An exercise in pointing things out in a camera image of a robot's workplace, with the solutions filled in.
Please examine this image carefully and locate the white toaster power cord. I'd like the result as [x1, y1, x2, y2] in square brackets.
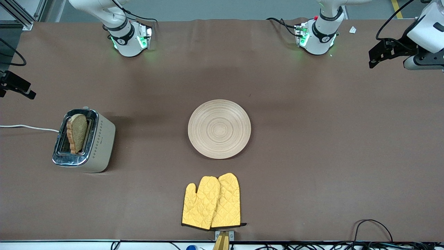
[0, 124, 60, 133]

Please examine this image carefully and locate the brown table cover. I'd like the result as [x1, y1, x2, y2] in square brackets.
[0, 18, 444, 243]

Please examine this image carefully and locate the black right arm base cable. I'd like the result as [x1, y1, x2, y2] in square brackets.
[107, 0, 158, 23]

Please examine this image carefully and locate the looped black cable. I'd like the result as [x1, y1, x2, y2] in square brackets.
[353, 219, 394, 243]

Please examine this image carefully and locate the black left arm base cable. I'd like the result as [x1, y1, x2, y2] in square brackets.
[266, 17, 300, 37]

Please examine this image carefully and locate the brown bread slice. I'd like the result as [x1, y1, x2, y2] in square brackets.
[66, 114, 89, 155]

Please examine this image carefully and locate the black arm base cable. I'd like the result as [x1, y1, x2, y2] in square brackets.
[266, 17, 300, 37]
[107, 0, 158, 23]

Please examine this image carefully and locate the round wooden plate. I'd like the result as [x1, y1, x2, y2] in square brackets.
[188, 99, 252, 160]

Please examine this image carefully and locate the beige and chrome toaster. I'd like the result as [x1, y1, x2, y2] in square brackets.
[52, 106, 116, 173]

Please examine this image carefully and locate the aluminium frame profile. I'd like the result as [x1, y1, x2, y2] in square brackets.
[0, 0, 48, 31]

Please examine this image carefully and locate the yellow floor tape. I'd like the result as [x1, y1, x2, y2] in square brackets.
[391, 0, 404, 19]

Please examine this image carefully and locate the yellow quilted oven mitt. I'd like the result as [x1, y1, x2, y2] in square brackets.
[181, 176, 221, 231]
[211, 173, 247, 229]

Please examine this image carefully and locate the grey metal bracket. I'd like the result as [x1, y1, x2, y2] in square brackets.
[215, 230, 235, 250]

